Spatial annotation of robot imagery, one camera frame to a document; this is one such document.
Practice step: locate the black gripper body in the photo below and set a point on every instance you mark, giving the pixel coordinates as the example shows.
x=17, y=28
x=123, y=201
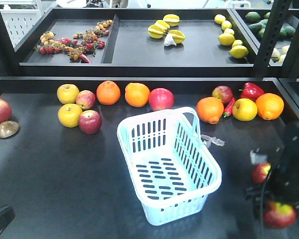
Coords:
x=282, y=192

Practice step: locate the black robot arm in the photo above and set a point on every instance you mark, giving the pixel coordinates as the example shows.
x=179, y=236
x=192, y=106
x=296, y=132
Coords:
x=287, y=168

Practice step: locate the orange back left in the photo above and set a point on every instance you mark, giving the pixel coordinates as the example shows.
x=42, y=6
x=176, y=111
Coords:
x=108, y=93

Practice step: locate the crumpled clear plastic wrap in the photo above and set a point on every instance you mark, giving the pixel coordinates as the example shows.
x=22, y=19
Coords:
x=209, y=140

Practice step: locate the red apple front pair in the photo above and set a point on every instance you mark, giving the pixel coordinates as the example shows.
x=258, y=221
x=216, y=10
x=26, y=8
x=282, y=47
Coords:
x=90, y=121

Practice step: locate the round orange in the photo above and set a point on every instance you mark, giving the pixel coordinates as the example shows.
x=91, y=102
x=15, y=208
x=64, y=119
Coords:
x=270, y=106

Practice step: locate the orange back middle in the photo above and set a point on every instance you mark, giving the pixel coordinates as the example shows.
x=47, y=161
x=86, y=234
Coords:
x=137, y=94

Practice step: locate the yellow lemon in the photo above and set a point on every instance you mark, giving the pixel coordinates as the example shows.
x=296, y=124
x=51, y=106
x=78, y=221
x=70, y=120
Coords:
x=239, y=51

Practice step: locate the orange with nub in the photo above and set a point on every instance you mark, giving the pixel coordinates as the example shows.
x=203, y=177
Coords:
x=210, y=110

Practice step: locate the cherry tomato vine cluster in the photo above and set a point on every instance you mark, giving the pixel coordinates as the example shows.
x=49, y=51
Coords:
x=79, y=46

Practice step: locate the large red apple back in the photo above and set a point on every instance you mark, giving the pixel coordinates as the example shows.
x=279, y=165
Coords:
x=161, y=99

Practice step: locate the small red apple pair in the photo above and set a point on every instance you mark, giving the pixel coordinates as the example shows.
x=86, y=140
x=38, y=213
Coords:
x=85, y=99

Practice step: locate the light blue plastic basket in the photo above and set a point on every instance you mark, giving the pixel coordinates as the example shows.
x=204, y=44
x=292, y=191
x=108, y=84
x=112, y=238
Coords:
x=171, y=169

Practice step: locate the yellow apple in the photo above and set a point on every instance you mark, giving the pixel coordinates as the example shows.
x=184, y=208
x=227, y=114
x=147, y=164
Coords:
x=68, y=115
x=67, y=93
x=244, y=109

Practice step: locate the yellow apple back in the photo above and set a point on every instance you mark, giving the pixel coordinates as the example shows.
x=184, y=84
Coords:
x=67, y=93

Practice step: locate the red chili pepper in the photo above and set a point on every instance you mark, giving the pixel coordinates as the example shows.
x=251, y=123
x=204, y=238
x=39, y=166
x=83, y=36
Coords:
x=229, y=108

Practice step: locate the white garlic bulb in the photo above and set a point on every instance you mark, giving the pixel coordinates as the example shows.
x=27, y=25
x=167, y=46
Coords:
x=169, y=41

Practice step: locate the red bell pepper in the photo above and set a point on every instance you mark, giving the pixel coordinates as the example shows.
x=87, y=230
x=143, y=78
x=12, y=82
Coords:
x=251, y=91

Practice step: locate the green avocado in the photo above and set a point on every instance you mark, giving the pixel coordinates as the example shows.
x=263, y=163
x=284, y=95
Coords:
x=252, y=17

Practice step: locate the yellow apple front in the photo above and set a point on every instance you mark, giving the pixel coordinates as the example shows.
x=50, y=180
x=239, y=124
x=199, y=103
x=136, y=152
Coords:
x=68, y=115

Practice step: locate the brown half shell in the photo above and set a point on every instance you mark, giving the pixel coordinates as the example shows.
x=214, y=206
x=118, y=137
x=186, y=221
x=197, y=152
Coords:
x=8, y=128

